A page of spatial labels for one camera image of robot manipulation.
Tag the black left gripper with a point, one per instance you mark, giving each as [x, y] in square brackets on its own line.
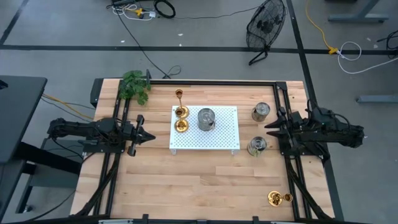
[132, 135]

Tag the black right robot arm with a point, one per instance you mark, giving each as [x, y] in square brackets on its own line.
[329, 130]

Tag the silver metal bar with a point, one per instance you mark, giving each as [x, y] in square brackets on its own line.
[115, 221]
[284, 222]

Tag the black floor fan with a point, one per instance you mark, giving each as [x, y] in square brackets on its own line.
[265, 25]

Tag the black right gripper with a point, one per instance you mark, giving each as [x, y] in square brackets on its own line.
[292, 126]

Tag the green potted plant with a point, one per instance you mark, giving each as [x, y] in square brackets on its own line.
[133, 87]

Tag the black desk base frame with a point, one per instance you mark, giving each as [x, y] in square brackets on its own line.
[46, 161]

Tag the white perforated metal shelf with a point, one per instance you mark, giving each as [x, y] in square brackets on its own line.
[224, 137]

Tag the silver ribbed candle tin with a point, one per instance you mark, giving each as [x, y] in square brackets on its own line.
[260, 112]
[206, 119]
[257, 146]

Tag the black table frame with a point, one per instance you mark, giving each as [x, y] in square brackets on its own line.
[217, 82]

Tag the black desk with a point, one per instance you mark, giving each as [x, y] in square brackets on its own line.
[18, 118]

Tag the short gold candlestick holder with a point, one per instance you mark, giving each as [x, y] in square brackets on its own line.
[181, 125]
[275, 198]

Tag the grey desk foot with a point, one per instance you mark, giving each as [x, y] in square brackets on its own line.
[377, 99]
[357, 17]

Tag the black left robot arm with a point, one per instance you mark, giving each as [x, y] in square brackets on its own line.
[81, 129]

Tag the tall gold candlestick holder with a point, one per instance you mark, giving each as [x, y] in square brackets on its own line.
[179, 92]

